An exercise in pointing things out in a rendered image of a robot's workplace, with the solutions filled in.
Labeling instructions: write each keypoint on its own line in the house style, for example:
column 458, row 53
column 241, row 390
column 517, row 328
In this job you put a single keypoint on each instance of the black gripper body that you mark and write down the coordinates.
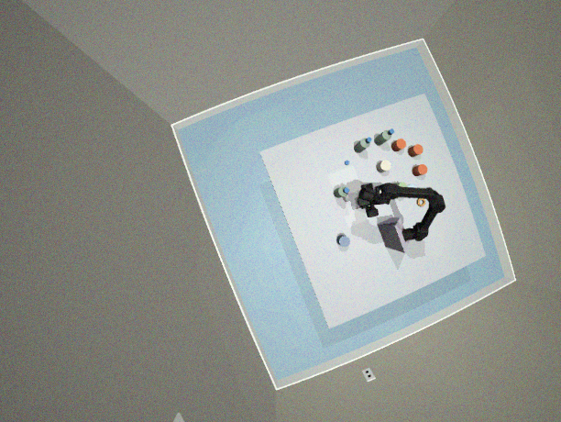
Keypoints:
column 372, row 211

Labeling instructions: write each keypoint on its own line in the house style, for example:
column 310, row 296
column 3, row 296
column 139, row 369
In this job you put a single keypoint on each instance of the brown cylinder with orange top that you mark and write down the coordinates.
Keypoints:
column 398, row 144
column 419, row 170
column 415, row 150

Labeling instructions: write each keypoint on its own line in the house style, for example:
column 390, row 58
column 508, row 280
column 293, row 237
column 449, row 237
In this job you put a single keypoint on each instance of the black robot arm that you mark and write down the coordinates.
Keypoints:
column 391, row 191

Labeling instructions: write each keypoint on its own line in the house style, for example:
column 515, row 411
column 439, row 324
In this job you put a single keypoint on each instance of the dark blue cylinder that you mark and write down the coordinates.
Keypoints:
column 342, row 241

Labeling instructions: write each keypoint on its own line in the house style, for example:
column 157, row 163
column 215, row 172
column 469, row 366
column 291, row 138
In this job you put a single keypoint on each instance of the grey cylinder with cream top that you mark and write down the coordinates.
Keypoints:
column 384, row 166

